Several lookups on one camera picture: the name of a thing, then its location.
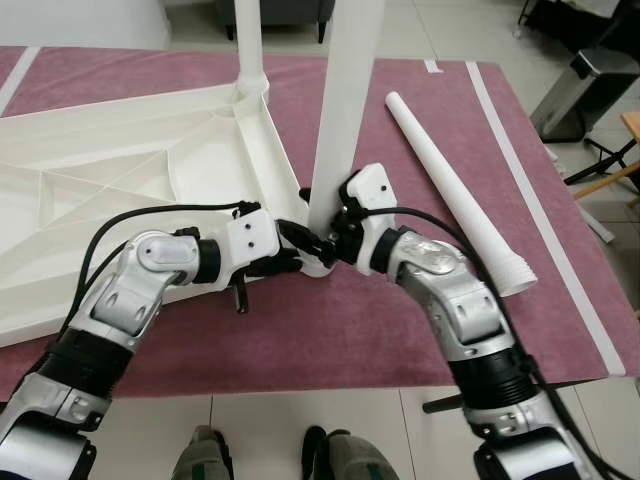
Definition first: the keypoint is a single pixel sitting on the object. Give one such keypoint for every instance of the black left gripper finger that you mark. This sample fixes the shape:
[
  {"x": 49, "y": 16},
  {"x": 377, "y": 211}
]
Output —
[
  {"x": 280, "y": 259},
  {"x": 272, "y": 271}
]

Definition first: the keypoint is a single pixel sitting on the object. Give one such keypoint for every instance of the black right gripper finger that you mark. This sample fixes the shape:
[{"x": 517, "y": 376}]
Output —
[{"x": 305, "y": 240}]

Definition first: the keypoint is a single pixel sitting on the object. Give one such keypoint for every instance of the white plastic table leg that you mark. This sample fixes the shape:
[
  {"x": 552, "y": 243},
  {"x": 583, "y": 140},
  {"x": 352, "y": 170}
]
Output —
[
  {"x": 450, "y": 190},
  {"x": 345, "y": 100},
  {"x": 250, "y": 45}
]

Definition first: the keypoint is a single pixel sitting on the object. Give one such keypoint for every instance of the white plastic children table top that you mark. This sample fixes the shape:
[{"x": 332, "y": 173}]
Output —
[{"x": 120, "y": 170}]

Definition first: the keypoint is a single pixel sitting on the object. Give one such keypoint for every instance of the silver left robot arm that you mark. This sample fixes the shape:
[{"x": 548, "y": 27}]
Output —
[{"x": 130, "y": 290}]

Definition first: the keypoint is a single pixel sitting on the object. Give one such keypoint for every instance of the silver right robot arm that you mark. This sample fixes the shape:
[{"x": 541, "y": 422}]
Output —
[{"x": 450, "y": 290}]

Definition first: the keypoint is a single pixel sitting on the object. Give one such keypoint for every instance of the mauve tablecloth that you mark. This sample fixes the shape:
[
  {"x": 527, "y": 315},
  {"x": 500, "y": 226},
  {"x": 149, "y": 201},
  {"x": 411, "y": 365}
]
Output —
[{"x": 330, "y": 330}]

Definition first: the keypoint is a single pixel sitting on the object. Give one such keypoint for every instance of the grey robot left foot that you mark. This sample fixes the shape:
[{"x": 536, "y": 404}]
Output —
[{"x": 203, "y": 455}]

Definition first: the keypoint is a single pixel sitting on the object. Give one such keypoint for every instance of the grey robot foot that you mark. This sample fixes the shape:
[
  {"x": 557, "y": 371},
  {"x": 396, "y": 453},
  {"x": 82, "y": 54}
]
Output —
[
  {"x": 203, "y": 455},
  {"x": 350, "y": 458}
]

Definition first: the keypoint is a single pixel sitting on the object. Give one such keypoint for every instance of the small white tape piece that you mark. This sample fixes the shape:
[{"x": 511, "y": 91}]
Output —
[{"x": 432, "y": 66}]

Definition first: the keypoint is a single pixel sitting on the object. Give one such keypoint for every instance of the grey robot right foot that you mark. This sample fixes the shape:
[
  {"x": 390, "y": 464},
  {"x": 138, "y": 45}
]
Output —
[{"x": 350, "y": 458}]

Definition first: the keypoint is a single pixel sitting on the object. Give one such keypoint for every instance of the dark grey armchair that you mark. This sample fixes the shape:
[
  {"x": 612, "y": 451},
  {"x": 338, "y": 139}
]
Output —
[{"x": 290, "y": 12}]

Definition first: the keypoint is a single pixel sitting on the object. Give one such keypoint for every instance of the white plastic strip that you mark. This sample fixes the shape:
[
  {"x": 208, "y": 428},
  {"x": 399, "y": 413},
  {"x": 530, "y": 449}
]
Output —
[{"x": 598, "y": 225}]

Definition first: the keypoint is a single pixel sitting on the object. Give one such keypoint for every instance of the wooden side table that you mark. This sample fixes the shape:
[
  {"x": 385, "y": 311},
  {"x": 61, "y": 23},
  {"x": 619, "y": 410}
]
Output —
[{"x": 632, "y": 125}]

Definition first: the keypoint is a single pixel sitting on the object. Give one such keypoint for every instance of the grey metal pedal bin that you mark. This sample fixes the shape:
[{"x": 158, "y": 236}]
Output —
[{"x": 585, "y": 95}]

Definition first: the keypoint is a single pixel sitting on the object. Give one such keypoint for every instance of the dark hanging clothes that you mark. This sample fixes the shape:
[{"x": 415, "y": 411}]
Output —
[{"x": 590, "y": 25}]

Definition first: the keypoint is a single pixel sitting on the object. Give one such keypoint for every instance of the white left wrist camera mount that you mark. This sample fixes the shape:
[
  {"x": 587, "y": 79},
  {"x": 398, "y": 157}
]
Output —
[{"x": 252, "y": 238}]

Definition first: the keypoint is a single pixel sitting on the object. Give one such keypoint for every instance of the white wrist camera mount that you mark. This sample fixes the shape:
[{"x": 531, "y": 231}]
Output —
[
  {"x": 368, "y": 185},
  {"x": 252, "y": 238}
]

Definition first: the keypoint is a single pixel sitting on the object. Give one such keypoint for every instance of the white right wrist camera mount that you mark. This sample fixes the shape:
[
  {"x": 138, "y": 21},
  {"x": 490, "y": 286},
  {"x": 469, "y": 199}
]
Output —
[{"x": 368, "y": 185}]

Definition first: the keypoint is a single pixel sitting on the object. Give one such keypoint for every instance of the black metal table frame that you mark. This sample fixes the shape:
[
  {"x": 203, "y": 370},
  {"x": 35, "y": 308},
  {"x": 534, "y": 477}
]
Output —
[{"x": 445, "y": 402}]

